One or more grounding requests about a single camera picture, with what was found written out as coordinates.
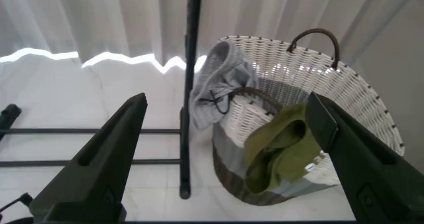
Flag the pale grey shorts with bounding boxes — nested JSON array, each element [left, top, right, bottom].
[[189, 40, 260, 131]]

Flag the black cable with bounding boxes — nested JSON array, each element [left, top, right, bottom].
[[0, 192, 34, 214]]

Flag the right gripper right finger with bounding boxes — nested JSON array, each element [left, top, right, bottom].
[[304, 91, 424, 223]]

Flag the green shirt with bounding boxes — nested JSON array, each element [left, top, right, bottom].
[[244, 103, 322, 195]]

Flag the white laundry basket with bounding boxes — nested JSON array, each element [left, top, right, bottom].
[[211, 27, 405, 207]]

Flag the white curtain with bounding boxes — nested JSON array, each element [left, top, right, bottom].
[[0, 0, 418, 74]]

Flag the black clothes rack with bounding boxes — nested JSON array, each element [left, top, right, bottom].
[[0, 0, 203, 200]]

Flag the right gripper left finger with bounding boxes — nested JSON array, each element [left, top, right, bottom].
[[28, 92, 148, 223]]

